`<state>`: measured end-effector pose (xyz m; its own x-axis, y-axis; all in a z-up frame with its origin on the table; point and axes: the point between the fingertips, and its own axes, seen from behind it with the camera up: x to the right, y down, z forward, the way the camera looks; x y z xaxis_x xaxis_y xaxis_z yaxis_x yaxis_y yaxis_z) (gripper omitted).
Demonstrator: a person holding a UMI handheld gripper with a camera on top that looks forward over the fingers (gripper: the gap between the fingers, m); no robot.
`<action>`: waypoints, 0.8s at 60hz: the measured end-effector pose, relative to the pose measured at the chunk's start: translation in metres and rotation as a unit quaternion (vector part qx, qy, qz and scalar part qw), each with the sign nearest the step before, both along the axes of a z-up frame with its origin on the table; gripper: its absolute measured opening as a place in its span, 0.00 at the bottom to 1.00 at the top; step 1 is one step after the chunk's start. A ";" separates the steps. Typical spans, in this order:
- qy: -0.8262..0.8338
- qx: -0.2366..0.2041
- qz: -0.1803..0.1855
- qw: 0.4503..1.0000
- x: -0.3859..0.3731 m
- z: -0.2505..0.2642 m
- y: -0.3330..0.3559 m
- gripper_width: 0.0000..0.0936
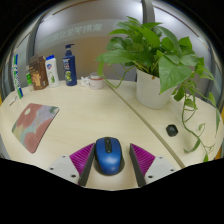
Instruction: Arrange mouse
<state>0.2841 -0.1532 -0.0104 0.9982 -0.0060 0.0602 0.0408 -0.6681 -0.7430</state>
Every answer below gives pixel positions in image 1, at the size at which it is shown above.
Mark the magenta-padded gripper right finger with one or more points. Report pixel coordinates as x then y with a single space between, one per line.
143 159

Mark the small white packet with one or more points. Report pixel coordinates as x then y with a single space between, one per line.
13 101

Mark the brown carton box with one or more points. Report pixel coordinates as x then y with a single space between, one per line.
38 75

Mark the blue computer mouse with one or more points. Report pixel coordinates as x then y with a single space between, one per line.
108 156

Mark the small white jar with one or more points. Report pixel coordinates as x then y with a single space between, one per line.
96 82

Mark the clear bottle with green label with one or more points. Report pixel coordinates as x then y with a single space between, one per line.
29 80

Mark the floral print mouse pad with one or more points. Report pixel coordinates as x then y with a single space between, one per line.
33 125

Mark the green plant in white pot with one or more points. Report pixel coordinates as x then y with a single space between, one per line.
151 90

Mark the small black object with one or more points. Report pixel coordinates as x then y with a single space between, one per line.
172 130

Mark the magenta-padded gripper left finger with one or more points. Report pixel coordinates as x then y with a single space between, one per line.
81 158

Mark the white and green tube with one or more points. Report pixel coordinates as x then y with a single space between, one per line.
17 78

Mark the white bottle with blue cap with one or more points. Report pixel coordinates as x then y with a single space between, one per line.
52 73

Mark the dark blue pump bottle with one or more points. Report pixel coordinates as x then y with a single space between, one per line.
69 70

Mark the small white crumpled item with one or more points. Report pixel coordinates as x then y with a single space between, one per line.
84 81

